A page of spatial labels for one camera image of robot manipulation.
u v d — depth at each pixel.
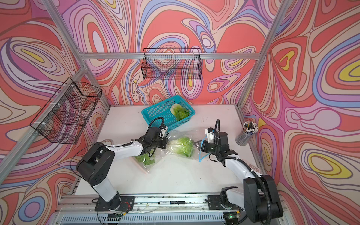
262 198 0.41
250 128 0.83
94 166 0.47
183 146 0.86
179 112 1.02
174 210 0.73
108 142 0.97
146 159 0.82
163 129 0.84
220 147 0.68
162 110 1.13
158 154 0.86
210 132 0.79
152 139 0.72
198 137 0.83
